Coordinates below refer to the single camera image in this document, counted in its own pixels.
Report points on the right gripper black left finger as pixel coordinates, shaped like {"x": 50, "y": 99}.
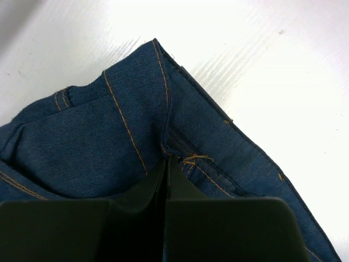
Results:
{"x": 129, "y": 228}

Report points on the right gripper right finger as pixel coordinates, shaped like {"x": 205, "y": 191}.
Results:
{"x": 199, "y": 228}

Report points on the dark blue denim trousers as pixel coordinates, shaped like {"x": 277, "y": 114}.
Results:
{"x": 100, "y": 139}

